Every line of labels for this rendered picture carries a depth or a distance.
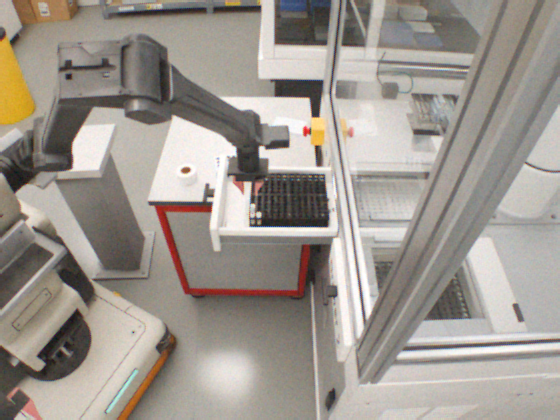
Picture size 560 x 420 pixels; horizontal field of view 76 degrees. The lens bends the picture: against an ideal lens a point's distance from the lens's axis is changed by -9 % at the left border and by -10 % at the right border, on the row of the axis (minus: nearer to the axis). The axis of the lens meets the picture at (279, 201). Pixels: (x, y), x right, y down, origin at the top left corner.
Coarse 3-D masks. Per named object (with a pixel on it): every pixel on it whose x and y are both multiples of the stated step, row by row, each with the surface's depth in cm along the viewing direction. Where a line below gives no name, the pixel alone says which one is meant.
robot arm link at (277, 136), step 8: (264, 128) 90; (272, 128) 90; (280, 128) 91; (288, 128) 91; (264, 136) 90; (272, 136) 90; (280, 136) 90; (288, 136) 91; (248, 144) 84; (256, 144) 85; (264, 144) 90; (272, 144) 92; (280, 144) 93; (288, 144) 93; (248, 152) 89
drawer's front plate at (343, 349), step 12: (336, 240) 100; (336, 252) 98; (336, 264) 95; (336, 276) 95; (336, 300) 94; (336, 312) 93; (348, 312) 87; (336, 324) 93; (348, 324) 85; (336, 336) 92; (348, 336) 83; (336, 348) 91; (348, 348) 83
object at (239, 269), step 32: (192, 128) 157; (160, 160) 144; (192, 160) 144; (288, 160) 145; (160, 192) 133; (192, 192) 133; (160, 224) 142; (192, 224) 143; (192, 256) 158; (224, 256) 158; (256, 256) 158; (288, 256) 158; (192, 288) 178; (224, 288) 178; (256, 288) 177; (288, 288) 177
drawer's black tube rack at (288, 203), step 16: (272, 176) 119; (288, 176) 119; (320, 176) 119; (272, 192) 115; (288, 192) 115; (304, 192) 115; (320, 192) 115; (256, 208) 110; (272, 208) 111; (288, 208) 111; (304, 208) 111; (320, 208) 111; (256, 224) 110; (272, 224) 111; (288, 224) 111; (304, 224) 111; (320, 224) 111
